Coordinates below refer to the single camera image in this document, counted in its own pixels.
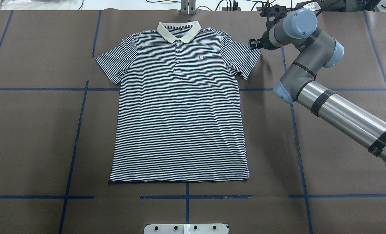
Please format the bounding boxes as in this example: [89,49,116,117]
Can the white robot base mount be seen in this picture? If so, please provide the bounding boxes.
[143,223,230,234]

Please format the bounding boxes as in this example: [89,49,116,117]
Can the left grey silver robot arm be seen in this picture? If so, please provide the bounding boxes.
[249,4,386,167]

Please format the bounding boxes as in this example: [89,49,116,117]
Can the black cables behind table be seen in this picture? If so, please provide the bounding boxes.
[146,0,278,12]

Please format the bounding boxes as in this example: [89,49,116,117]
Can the aluminium camera post bracket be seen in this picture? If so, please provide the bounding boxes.
[180,0,197,15]

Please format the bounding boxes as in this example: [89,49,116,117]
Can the clear plastic bag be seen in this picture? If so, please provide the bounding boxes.
[0,0,85,10]

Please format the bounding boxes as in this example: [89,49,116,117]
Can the black box with label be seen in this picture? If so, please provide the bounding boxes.
[293,0,346,12]

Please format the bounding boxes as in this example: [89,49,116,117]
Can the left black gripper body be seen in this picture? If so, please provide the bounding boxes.
[249,5,294,49]

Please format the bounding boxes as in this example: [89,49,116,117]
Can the navy white striped polo shirt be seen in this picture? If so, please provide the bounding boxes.
[95,21,261,183]

